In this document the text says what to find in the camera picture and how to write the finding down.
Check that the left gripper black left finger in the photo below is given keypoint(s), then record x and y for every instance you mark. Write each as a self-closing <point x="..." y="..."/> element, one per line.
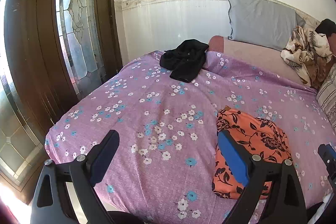
<point x="51" y="201"/>

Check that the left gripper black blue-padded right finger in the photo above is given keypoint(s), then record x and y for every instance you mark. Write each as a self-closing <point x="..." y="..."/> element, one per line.
<point x="285" y="203"/>

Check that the orange black floral garment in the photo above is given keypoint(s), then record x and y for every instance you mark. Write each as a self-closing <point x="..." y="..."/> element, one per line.
<point x="258" y="136"/>

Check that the striped pillow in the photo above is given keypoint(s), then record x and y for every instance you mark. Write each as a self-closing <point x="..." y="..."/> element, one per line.
<point x="326" y="96"/>

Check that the beige floral blanket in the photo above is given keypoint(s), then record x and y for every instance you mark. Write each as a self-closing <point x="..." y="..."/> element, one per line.
<point x="308" y="53"/>

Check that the pink mattress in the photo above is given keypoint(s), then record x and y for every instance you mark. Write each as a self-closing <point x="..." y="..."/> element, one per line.
<point x="263" y="57"/>

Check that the purple floral bedsheet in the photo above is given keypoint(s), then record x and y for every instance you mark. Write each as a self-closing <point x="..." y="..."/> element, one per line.
<point x="165" y="169"/>

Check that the black garment on far side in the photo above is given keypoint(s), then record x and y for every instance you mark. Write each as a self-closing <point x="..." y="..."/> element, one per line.
<point x="326" y="27"/>

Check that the grey pillow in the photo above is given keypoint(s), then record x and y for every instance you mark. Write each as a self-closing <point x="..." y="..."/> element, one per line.
<point x="262" y="22"/>

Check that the brown wooden door with glass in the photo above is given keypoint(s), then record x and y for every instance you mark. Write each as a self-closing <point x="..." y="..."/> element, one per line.
<point x="53" y="54"/>

